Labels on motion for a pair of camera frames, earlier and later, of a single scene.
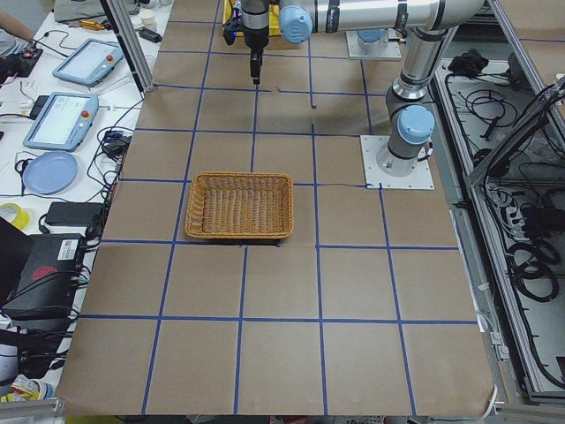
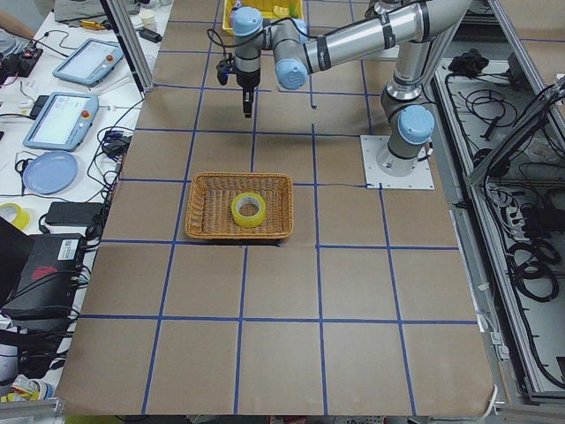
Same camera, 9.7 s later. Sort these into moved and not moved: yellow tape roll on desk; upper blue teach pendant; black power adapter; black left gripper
Moved: black left gripper
Not moved: yellow tape roll on desk; black power adapter; upper blue teach pendant
